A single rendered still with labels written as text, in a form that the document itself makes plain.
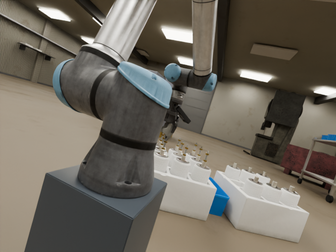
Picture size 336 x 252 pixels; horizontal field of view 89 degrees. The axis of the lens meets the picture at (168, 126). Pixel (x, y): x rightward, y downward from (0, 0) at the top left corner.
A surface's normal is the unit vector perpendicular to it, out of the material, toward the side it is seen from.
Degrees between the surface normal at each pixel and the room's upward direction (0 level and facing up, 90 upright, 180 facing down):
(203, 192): 90
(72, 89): 101
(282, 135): 90
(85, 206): 90
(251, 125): 90
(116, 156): 72
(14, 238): 0
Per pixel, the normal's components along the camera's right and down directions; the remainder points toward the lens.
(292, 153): -0.65, -0.15
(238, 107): -0.28, -0.03
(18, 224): 0.30, -0.95
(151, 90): 0.38, 0.13
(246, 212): 0.12, 0.10
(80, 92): -0.43, 0.13
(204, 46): -0.04, 0.79
